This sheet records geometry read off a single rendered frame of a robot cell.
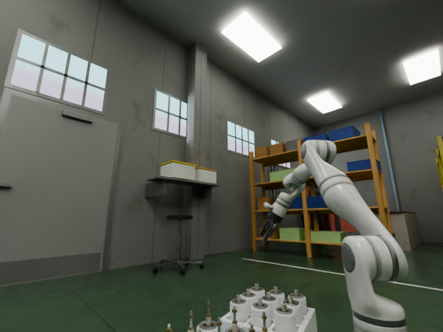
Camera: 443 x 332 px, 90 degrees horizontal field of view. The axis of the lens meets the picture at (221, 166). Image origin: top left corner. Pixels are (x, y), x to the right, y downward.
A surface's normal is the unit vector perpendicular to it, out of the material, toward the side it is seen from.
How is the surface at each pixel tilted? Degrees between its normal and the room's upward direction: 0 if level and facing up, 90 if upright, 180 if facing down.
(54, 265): 90
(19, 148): 90
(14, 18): 90
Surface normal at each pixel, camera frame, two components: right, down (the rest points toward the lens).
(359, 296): -0.99, -0.02
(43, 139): 0.70, -0.17
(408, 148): -0.72, -0.16
